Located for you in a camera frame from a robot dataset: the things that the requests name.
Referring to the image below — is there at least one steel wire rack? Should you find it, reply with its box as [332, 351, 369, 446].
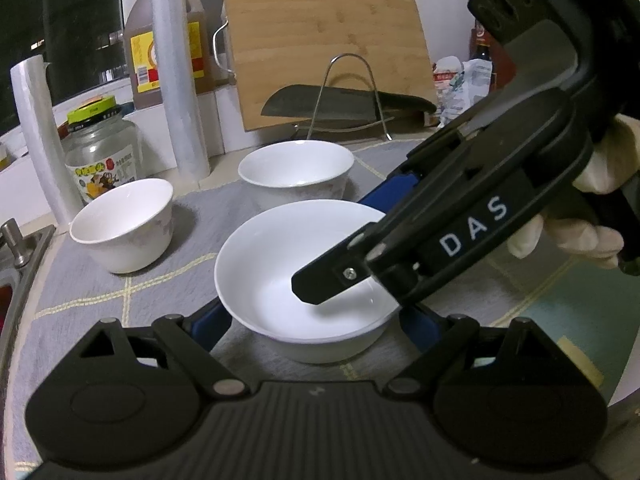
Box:
[292, 54, 396, 142]

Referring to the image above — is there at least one steel cleaver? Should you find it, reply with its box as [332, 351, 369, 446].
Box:
[261, 85, 438, 122]

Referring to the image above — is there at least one dark soy sauce bottle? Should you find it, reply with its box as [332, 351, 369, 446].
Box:
[470, 19, 501, 93]

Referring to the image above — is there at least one brown cooking oil bottle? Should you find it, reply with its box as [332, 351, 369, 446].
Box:
[123, 0, 213, 108]

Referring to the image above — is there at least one white floral bowl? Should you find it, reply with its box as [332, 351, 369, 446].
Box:
[238, 141, 356, 203]
[214, 200, 403, 365]
[69, 178, 175, 275]

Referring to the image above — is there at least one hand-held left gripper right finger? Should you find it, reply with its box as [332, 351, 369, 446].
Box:
[382, 305, 553, 402]

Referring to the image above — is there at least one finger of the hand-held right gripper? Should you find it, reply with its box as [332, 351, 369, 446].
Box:
[356, 92, 571, 213]
[291, 222, 431, 307]

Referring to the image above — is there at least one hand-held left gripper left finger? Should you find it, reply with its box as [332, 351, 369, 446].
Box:
[77, 302, 251, 402]

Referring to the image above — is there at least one brown knife block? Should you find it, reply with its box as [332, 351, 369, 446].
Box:
[490, 40, 518, 93]

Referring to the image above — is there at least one dark window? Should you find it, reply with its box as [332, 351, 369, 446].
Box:
[0, 0, 126, 136]

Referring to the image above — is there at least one printed plastic bag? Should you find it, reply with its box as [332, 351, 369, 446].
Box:
[432, 56, 468, 128]

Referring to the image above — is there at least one bamboo cutting board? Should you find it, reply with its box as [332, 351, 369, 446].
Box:
[212, 0, 438, 133]

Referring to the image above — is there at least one tall plastic wrap roll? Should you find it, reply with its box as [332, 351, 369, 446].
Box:
[150, 0, 211, 181]

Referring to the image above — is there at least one steel sink knob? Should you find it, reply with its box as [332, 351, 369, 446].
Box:
[0, 219, 30, 268]

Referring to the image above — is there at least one grey and teal checked mat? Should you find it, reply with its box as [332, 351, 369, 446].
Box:
[10, 137, 640, 466]

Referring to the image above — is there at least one person's right hand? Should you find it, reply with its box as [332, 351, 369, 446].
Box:
[507, 112, 640, 271]

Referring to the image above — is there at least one clear plastic bag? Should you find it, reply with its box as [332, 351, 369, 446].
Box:
[452, 60, 497, 121]

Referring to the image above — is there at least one short plastic wrap roll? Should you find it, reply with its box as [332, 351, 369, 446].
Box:
[10, 55, 83, 228]

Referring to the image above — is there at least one glass jar with green lid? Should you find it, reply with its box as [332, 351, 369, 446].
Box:
[64, 95, 141, 206]

